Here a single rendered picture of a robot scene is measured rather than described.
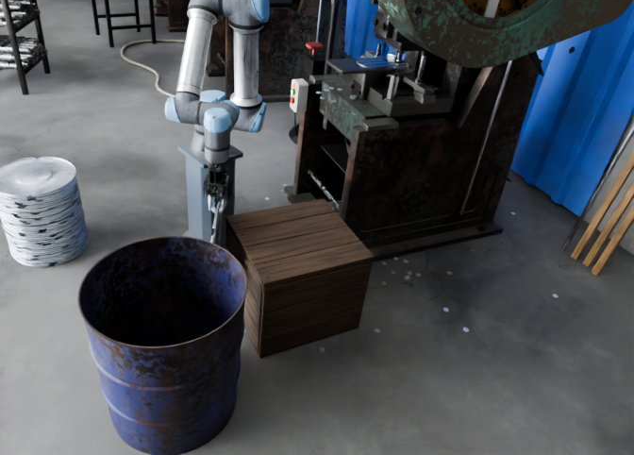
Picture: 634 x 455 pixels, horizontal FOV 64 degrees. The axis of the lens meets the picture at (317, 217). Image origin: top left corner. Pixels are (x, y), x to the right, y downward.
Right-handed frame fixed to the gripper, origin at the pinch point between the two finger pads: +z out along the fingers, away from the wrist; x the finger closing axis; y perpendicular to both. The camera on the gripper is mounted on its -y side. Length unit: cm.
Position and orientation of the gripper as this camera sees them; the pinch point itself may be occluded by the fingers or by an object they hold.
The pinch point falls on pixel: (217, 209)
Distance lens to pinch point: 171.5
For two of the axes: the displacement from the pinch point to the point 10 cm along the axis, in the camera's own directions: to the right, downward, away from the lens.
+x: 9.9, 0.7, 0.9
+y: 0.4, 5.7, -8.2
